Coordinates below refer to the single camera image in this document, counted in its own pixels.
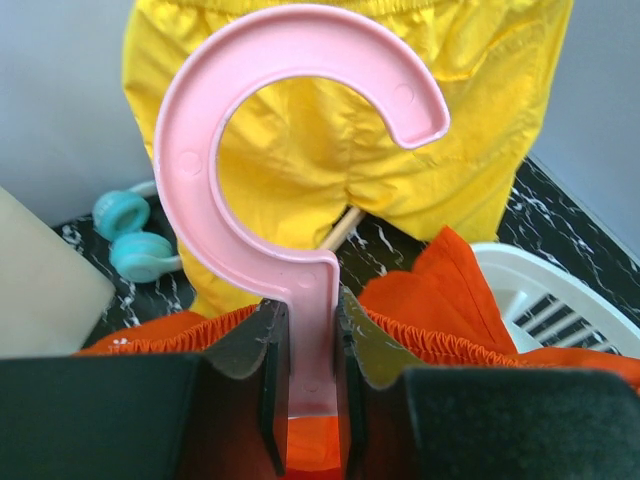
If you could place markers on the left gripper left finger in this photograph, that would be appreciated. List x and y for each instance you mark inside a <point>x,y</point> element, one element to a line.
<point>216,414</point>

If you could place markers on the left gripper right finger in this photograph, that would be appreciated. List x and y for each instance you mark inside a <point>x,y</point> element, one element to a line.
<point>402,418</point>

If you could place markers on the orange shorts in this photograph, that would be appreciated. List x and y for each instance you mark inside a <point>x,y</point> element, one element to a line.
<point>441,310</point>

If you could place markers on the pink plastic hanger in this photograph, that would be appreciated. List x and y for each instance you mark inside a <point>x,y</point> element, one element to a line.
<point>247,179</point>

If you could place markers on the yellow shorts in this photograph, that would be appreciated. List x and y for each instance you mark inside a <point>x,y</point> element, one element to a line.
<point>494,62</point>

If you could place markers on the white plastic laundry basket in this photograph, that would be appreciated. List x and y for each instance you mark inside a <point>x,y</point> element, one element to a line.
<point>543,306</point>

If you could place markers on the white storage box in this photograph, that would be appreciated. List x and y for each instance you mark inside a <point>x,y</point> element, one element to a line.
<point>51,296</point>

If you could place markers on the teal headphones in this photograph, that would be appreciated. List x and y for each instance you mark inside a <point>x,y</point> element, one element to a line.
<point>119,217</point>

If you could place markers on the wooden clothes rack frame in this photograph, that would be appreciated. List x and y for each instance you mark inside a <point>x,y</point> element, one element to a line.
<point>348,222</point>

